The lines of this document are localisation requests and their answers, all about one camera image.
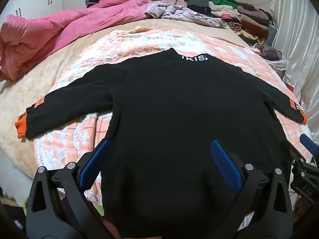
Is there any pink duvet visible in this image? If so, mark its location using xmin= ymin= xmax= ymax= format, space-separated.
xmin=0 ymin=0 xmax=150 ymax=81

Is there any white wardrobe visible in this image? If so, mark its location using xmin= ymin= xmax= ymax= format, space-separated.
xmin=0 ymin=0 xmax=86 ymax=30

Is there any grey bed frame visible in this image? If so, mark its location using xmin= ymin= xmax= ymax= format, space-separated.
xmin=268 ymin=26 xmax=278 ymax=46

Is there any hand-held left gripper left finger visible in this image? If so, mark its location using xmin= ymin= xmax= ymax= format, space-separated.
xmin=25 ymin=139 xmax=117 ymax=239

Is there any dark navy garment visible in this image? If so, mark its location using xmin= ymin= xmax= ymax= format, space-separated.
xmin=187 ymin=4 xmax=215 ymax=18

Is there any stack of folded clothes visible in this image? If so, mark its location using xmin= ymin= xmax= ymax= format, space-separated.
xmin=208 ymin=0 xmax=277 ymax=45

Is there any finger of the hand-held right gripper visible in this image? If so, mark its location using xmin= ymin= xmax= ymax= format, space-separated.
xmin=299 ymin=134 xmax=319 ymax=156
xmin=280 ymin=141 xmax=305 ymax=165

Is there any beige bed sheet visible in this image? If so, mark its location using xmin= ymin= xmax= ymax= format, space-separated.
xmin=0 ymin=15 xmax=252 ymax=180

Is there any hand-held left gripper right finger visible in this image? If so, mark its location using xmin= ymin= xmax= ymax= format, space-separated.
xmin=211 ymin=139 xmax=295 ymax=239

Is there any white satin curtain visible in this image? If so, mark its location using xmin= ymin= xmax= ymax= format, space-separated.
xmin=270 ymin=0 xmax=319 ymax=120

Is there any peach checked cloud blanket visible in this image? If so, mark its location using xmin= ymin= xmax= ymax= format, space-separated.
xmin=33 ymin=28 xmax=314 ymax=205

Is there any lilac crumpled garment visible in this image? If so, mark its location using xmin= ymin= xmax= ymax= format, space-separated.
xmin=145 ymin=2 xmax=226 ymax=29

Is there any black sweater with orange cuffs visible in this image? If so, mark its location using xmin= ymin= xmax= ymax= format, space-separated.
xmin=15 ymin=48 xmax=308 ymax=239

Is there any pink fuzzy garment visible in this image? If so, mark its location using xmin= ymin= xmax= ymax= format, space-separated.
xmin=161 ymin=0 xmax=187 ymax=8

